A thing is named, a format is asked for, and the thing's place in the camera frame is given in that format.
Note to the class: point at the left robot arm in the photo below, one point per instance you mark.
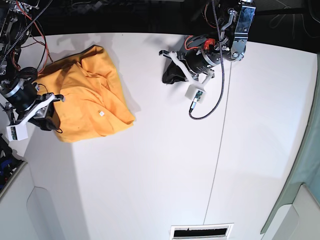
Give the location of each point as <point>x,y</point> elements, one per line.
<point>230,22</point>

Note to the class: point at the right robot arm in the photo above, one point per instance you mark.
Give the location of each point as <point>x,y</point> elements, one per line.
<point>16,21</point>

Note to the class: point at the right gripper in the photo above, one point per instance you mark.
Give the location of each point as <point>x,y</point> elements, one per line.
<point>24,100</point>

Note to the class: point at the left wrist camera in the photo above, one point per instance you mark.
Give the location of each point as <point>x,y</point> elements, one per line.
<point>195,94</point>

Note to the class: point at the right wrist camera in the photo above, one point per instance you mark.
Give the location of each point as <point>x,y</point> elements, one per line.
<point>17,132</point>

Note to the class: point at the black blue clutter pile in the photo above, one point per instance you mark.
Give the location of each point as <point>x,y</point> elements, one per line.
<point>8,163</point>

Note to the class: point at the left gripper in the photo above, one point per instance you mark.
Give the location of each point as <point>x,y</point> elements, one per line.
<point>196,61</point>

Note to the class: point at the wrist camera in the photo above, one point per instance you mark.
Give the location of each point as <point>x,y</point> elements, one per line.
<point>195,94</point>
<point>17,132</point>

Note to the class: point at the yellow t-shirt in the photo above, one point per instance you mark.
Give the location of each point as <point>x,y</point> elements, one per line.
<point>94,104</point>

